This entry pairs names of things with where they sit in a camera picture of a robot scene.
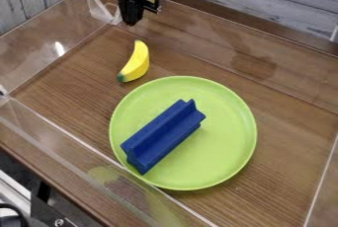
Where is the yellow banana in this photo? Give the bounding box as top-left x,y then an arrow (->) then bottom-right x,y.
118,39 -> 150,82

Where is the green round plate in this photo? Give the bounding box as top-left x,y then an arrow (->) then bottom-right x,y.
110,76 -> 258,190

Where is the blue plastic block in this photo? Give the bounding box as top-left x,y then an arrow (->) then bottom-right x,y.
122,100 -> 206,175

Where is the clear acrylic enclosure wall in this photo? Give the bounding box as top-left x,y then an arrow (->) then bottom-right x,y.
0,0 -> 338,227

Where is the black metal bracket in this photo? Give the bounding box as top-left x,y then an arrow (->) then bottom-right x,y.
31,195 -> 78,227

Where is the black cable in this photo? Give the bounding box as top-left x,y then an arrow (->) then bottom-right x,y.
0,202 -> 32,227

